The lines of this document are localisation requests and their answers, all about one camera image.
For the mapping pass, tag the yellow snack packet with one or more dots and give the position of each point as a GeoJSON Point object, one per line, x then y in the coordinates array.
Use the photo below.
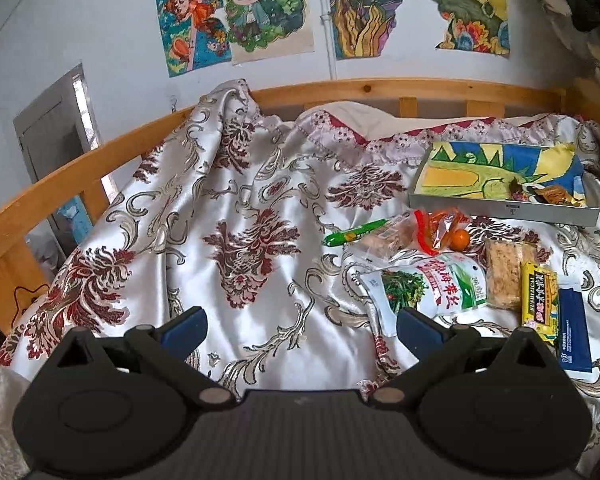
{"type": "Point", "coordinates": [539, 300]}

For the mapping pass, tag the white green vegetable snack packet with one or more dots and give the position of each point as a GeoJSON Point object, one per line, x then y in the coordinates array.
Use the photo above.
{"type": "Point", "coordinates": [445, 285]}

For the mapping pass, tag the wooden bed rail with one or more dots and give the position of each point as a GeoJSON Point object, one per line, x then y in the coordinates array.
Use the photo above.
{"type": "Point", "coordinates": [30, 200]}

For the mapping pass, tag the red-haired figure wall drawing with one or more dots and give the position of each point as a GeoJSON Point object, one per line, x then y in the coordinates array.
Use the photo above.
{"type": "Point", "coordinates": [185, 35]}

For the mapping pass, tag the clear bag of crackers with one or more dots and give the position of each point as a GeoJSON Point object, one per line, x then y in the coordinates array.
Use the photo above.
{"type": "Point", "coordinates": [385, 237]}

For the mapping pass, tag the yellow green landscape wall drawing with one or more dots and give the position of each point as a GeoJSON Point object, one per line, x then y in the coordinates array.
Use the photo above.
{"type": "Point", "coordinates": [470, 10]}

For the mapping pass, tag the clear rice cracker packet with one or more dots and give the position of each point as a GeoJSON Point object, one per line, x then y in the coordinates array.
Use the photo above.
{"type": "Point", "coordinates": [502, 275]}

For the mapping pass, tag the orange tangerine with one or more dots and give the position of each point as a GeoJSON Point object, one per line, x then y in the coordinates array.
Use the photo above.
{"type": "Point", "coordinates": [461, 240]}

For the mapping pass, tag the printed satin blanket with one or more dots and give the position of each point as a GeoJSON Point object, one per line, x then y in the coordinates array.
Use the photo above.
{"type": "Point", "coordinates": [260, 170]}

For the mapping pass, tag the cream pillow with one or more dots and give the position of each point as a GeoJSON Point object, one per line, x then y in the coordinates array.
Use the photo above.
{"type": "Point", "coordinates": [360, 120]}

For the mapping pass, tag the grey door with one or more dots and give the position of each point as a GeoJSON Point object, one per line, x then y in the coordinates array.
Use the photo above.
{"type": "Point", "coordinates": [55, 135]}

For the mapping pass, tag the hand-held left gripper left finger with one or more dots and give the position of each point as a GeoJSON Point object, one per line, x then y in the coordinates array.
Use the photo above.
{"type": "Point", "coordinates": [185, 332]}

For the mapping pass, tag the brown wrapped snacks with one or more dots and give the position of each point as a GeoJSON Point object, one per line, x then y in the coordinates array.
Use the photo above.
{"type": "Point", "coordinates": [552, 194]}

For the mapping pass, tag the blue orange swirl wall drawing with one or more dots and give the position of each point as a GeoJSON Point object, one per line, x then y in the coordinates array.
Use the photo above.
{"type": "Point", "coordinates": [360, 20]}

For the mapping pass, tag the white wall pipe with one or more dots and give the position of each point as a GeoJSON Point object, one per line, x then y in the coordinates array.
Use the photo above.
{"type": "Point", "coordinates": [330, 67]}

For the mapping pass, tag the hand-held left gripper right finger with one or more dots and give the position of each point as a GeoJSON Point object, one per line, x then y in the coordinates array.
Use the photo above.
{"type": "Point", "coordinates": [414, 332]}

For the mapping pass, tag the grey box with colourful drawing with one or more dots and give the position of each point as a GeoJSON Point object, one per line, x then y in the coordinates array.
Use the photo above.
{"type": "Point", "coordinates": [460, 175]}

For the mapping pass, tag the blond figure wall drawing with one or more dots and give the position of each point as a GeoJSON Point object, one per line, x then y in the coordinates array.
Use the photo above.
{"type": "Point", "coordinates": [260, 15]}

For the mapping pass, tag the dark blue flat box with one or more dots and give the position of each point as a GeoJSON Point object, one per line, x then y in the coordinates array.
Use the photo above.
{"type": "Point", "coordinates": [572, 330]}

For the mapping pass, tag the dark hanging clothing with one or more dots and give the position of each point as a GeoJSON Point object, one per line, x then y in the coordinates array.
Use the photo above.
{"type": "Point", "coordinates": [595, 35]}

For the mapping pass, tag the green sausage stick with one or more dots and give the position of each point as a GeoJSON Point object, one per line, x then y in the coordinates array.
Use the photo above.
{"type": "Point", "coordinates": [350, 235]}

